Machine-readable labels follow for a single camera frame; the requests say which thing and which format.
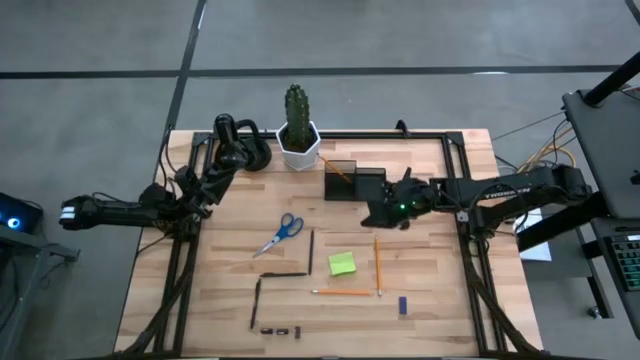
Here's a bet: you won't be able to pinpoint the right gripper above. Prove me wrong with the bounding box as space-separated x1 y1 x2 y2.
360 167 436 231

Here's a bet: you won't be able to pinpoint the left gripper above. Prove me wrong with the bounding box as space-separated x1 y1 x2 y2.
169 163 235 224

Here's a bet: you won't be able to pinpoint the orange pencil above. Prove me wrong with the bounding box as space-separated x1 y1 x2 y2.
310 288 374 297
374 236 383 297
317 154 353 184

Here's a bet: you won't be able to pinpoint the green sticky note pad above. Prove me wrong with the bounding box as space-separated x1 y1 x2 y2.
327 251 358 277

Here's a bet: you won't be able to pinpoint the blue handled scissors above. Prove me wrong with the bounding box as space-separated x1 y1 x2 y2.
252 212 305 259

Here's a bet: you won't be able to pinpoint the black mesh desk organizer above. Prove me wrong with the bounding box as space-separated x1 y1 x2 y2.
323 159 387 202

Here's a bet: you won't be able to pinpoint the white plant pot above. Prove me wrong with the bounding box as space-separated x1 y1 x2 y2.
276 120 322 173

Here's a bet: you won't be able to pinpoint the green cactus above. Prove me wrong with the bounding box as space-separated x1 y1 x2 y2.
284 83 312 152

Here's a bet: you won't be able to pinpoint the white paper sheet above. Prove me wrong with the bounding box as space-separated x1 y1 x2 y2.
519 209 553 262

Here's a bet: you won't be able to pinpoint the black equipment cart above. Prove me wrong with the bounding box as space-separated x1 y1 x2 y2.
517 192 640 341

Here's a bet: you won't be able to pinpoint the black computer blue light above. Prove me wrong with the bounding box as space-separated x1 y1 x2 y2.
0 192 44 235

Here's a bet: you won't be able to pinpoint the grey metal stand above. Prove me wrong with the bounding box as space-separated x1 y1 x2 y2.
0 222 81 360

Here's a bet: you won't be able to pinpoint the closed grey laptop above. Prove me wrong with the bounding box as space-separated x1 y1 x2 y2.
562 87 640 221

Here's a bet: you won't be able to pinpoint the backlit keyboard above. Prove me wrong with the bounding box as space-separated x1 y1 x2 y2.
609 234 640 294

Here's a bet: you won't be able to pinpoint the black pole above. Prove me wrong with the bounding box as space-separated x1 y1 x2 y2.
583 52 640 107

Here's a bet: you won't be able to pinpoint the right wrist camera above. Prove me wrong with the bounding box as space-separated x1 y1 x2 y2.
414 179 435 201

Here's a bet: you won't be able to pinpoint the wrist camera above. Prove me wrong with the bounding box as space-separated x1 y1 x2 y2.
138 182 174 207
414 179 435 201

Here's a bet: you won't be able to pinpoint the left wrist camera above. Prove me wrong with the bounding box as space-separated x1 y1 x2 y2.
138 182 174 207

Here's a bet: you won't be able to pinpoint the black aluminium table frame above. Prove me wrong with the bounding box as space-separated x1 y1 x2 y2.
119 130 544 360

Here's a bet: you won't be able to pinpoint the yellow cables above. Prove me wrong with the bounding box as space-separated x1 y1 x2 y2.
517 127 576 174

